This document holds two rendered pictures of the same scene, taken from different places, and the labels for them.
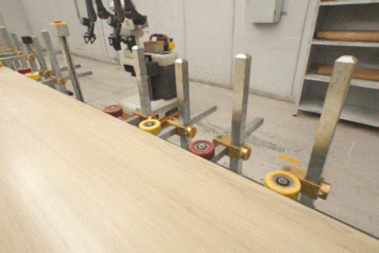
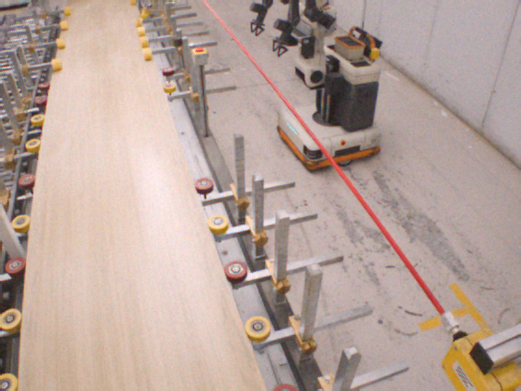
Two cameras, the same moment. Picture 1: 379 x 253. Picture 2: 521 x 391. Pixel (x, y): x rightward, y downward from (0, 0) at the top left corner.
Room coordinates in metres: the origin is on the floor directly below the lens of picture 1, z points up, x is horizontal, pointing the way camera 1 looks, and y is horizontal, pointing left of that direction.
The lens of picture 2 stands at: (-0.25, -0.62, 2.09)
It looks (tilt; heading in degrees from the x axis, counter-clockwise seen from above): 40 degrees down; 30
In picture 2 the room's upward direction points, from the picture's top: straight up
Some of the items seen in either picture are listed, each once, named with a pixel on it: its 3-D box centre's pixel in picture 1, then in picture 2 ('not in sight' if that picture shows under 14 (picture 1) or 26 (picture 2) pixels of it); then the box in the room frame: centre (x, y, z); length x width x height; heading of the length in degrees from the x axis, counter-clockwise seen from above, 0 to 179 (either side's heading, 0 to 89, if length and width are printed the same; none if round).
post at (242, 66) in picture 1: (238, 126); (280, 263); (0.68, -0.16, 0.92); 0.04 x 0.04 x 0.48; 48
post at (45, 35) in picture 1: (55, 66); (193, 80); (1.68, 0.95, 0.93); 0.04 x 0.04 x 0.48; 48
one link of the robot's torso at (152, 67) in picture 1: (141, 69); (318, 79); (2.57, 0.51, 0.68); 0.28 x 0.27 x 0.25; 52
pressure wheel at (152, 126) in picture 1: (151, 135); (219, 231); (0.76, 0.15, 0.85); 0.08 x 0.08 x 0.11
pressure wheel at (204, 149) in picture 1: (202, 159); (235, 278); (0.59, -0.03, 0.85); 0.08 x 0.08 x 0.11
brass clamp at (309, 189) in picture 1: (303, 181); (302, 334); (0.52, -0.33, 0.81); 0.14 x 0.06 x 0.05; 48
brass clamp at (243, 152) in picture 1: (231, 147); (277, 276); (0.69, -0.15, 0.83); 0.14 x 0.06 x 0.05; 48
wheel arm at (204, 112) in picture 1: (185, 123); (266, 225); (0.91, 0.02, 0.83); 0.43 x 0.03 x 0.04; 138
